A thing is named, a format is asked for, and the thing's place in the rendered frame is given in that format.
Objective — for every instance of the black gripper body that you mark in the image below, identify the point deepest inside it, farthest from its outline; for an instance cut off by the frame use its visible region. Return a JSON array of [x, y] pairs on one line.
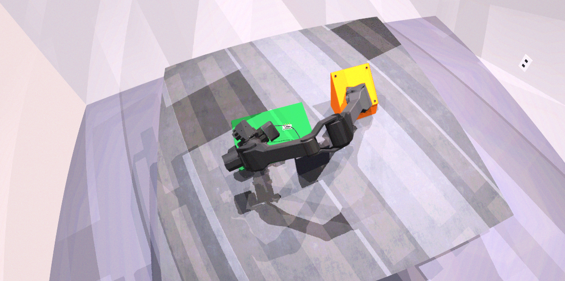
[[270, 131]]

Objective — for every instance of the green circuit board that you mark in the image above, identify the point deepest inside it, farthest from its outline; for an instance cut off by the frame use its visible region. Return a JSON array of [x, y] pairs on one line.
[[292, 115]]

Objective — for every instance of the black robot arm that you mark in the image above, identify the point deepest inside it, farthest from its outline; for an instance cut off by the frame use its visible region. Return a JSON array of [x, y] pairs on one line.
[[256, 156]]

